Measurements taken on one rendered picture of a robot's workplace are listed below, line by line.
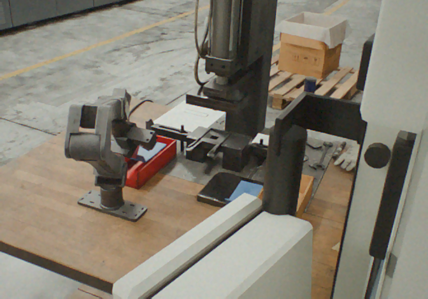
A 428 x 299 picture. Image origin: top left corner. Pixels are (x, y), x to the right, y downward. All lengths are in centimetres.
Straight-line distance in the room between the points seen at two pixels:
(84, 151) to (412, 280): 89
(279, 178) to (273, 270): 8
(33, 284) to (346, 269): 217
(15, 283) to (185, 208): 137
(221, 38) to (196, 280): 115
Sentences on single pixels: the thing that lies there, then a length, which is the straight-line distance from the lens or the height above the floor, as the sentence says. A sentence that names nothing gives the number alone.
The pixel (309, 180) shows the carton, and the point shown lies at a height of 96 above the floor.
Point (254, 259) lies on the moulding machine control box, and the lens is 39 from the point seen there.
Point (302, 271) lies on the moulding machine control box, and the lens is 44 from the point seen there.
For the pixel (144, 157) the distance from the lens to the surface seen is 156.
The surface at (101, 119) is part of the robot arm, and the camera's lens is 111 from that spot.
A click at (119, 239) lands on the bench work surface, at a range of 131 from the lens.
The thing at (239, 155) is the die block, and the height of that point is 96.
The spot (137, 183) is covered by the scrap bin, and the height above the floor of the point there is 92.
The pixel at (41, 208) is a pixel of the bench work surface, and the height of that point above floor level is 90.
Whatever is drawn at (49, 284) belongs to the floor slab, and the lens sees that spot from 256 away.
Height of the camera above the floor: 171
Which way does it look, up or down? 27 degrees down
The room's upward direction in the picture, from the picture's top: 3 degrees clockwise
